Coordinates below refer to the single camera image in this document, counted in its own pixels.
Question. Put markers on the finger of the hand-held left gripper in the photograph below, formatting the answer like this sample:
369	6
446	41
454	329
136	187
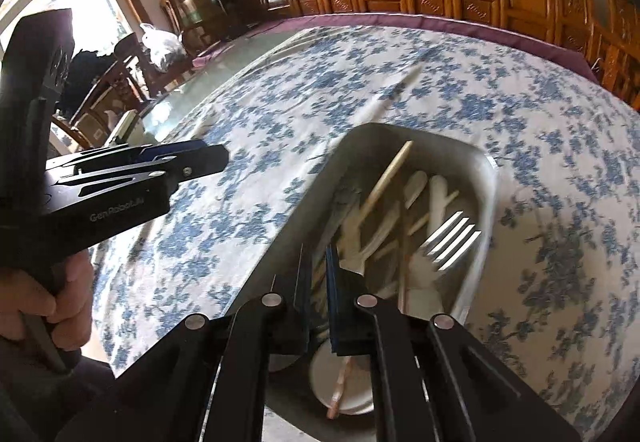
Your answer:
205	161
165	149

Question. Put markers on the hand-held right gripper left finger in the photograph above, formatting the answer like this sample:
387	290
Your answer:
292	322

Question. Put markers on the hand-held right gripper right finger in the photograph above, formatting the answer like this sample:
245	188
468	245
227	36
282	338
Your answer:
336	312

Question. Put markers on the white plastic fork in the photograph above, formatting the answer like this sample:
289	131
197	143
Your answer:
450	242

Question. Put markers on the grey plastic bin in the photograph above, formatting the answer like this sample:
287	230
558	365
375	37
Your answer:
465	182

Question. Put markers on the person's left hand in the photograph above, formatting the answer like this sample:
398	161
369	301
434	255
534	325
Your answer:
70	302

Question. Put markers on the white plastic spoon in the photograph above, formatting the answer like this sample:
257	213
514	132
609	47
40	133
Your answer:
439	197
325	382
415	187

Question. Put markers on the pinkish chopstick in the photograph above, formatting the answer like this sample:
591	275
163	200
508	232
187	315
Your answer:
340	387

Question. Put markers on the dark wooden dining chair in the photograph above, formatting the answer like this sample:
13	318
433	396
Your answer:
115	86

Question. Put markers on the white plastic bag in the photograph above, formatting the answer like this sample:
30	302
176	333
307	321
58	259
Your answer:
160	46

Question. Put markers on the pale chopstick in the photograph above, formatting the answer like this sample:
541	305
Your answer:
435	214

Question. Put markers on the blue floral tablecloth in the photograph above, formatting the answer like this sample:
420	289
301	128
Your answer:
550	171

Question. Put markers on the person's black pants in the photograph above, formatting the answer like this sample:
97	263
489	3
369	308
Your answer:
40	402

